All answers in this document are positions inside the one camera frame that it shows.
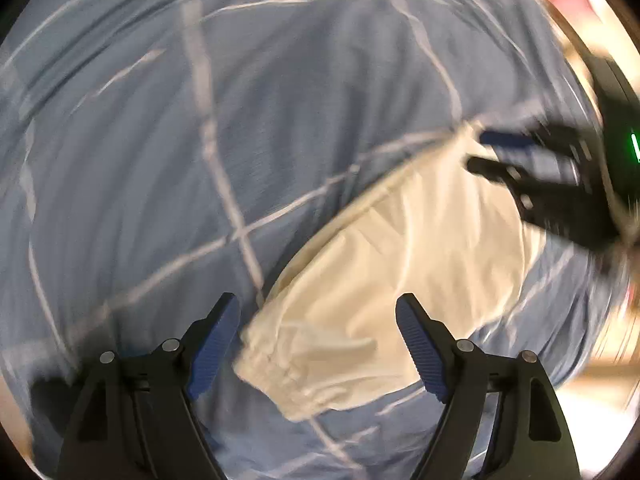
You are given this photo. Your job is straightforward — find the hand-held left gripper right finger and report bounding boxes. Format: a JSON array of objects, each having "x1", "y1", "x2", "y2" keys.
[{"x1": 395, "y1": 293, "x2": 582, "y2": 480}]

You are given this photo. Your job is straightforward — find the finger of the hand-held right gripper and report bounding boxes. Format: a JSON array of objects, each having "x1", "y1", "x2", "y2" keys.
[
  {"x1": 466, "y1": 156, "x2": 626, "y2": 251},
  {"x1": 479, "y1": 121, "x2": 596, "y2": 171}
]

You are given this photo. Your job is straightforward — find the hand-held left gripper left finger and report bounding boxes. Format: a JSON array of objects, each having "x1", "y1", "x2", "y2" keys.
[{"x1": 56, "y1": 292, "x2": 242, "y2": 480}]

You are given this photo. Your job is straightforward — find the cream white pants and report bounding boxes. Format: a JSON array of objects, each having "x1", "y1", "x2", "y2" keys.
[{"x1": 233, "y1": 121, "x2": 548, "y2": 423}]

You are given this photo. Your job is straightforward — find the blue checked bed sheet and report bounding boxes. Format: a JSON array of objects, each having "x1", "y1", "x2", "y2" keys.
[{"x1": 0, "y1": 0, "x2": 632, "y2": 480}]

